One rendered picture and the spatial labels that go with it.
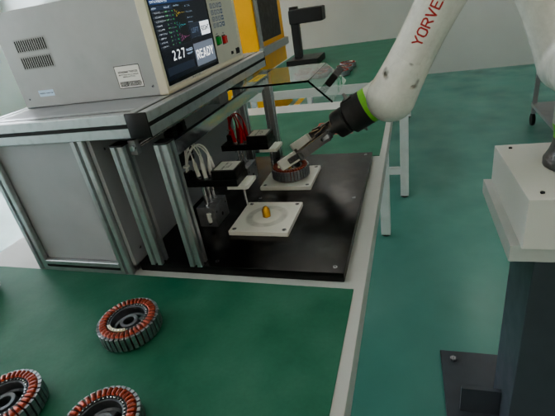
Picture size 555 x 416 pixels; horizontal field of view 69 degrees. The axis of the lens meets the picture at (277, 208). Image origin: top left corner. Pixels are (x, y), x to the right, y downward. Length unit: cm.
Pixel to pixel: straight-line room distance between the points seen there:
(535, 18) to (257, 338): 88
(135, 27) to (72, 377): 65
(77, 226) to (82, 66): 35
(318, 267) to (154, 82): 50
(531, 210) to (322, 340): 46
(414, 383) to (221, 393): 104
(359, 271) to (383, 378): 83
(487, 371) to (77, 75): 153
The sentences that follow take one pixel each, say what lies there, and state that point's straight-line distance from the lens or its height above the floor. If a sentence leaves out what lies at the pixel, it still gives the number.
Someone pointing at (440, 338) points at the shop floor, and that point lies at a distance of 177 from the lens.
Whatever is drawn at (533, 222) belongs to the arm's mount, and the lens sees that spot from 91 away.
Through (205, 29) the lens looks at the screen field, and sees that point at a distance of 108.
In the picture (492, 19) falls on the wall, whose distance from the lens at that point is 625.
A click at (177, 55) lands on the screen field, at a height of 118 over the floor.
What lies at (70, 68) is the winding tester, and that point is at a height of 119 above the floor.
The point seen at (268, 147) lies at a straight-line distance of 117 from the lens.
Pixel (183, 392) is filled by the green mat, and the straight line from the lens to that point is 70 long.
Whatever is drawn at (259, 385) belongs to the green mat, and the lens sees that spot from 67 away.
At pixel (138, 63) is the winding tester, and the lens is 92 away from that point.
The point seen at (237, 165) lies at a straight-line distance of 98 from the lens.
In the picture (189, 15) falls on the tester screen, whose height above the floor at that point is 125.
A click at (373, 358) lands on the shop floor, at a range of 168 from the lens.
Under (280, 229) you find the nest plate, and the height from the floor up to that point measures 78.
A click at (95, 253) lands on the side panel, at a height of 79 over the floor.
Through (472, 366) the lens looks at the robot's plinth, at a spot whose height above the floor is 2.
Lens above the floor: 126
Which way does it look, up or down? 27 degrees down
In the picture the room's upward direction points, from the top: 10 degrees counter-clockwise
